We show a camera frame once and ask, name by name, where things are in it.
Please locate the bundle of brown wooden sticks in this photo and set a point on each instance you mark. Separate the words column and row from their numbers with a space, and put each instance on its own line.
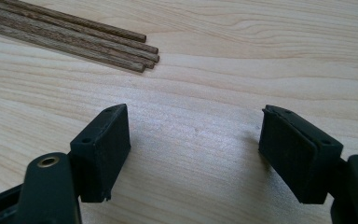
column 105, row 44

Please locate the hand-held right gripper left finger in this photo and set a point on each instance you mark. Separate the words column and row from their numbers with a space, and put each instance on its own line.
column 101, row 155

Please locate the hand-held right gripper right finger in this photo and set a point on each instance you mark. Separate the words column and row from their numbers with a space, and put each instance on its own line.
column 298, row 155

